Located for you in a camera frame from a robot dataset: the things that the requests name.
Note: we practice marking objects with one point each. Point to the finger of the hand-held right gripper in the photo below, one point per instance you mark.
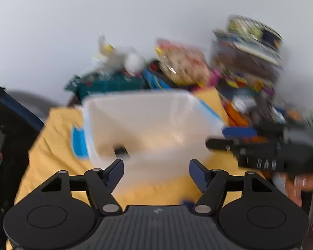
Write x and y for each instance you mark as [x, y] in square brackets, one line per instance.
[237, 132]
[221, 145]

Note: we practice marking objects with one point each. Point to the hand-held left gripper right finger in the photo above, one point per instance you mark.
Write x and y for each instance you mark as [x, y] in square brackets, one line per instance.
[198, 172]

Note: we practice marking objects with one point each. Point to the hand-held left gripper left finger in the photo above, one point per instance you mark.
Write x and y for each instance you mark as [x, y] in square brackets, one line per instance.
[117, 172]

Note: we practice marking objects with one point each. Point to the white translucent plastic bin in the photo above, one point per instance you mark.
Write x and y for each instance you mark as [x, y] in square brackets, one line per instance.
[146, 125]

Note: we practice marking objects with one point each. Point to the person's right hand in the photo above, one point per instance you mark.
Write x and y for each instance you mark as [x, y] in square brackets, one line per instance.
[309, 183]

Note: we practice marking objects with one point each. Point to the orange box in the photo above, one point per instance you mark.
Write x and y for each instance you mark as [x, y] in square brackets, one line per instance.
[237, 114]

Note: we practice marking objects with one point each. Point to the pink plastic toy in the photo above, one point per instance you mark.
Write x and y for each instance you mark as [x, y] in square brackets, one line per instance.
[215, 77]

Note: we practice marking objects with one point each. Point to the clear plastic organizer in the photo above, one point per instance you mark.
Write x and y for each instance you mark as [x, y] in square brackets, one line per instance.
[240, 70]

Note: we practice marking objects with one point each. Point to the yellow quilted blanket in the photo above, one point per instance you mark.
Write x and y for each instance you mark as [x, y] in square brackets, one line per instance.
[57, 140]

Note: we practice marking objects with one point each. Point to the stack of books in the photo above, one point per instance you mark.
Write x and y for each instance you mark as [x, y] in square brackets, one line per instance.
[250, 47]

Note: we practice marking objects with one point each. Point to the dark green box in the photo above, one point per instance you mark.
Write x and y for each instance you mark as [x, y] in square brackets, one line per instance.
[104, 84]

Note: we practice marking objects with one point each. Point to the clear snack bag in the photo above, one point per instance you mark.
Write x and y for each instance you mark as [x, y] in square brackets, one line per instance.
[182, 62]

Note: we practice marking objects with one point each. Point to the blue flat packet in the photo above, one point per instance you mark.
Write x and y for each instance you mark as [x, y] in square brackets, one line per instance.
[155, 79]

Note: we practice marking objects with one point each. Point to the checkered printed container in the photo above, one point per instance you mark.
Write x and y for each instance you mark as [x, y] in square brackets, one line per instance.
[255, 32]

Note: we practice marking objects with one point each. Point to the black mesh playpen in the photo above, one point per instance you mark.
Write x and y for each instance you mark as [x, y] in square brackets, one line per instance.
[13, 135]

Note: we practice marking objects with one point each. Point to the white paper roll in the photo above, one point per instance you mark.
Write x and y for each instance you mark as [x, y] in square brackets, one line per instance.
[135, 62]

